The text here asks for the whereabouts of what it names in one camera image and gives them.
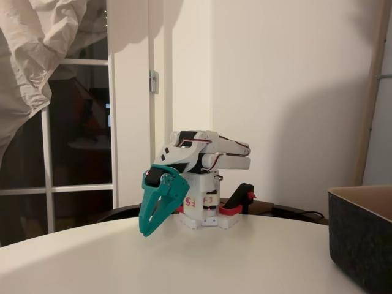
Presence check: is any black cable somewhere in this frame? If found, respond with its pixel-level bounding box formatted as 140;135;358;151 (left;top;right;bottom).
271;206;326;219

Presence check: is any dark grey felt bin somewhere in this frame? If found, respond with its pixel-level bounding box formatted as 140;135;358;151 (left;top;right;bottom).
327;185;392;293

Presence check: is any yellow note marked F5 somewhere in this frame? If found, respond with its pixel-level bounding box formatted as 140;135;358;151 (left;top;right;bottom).
183;193;200;215

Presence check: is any metal door hinge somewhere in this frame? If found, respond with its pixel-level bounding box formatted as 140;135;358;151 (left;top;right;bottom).
149;69;159;94

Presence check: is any beige crumpled curtain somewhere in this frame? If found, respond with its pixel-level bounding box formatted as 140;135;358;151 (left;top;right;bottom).
0;0;108;172

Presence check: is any dark wooden chair backrest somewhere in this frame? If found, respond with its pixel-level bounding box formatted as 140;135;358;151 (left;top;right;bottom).
219;198;330;227
97;204;145;224

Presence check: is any white glazed door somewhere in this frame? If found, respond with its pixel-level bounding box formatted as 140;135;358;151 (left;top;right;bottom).
0;0;154;247

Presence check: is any wooden framed grey panel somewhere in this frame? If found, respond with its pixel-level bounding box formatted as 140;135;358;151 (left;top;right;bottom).
355;0;392;187

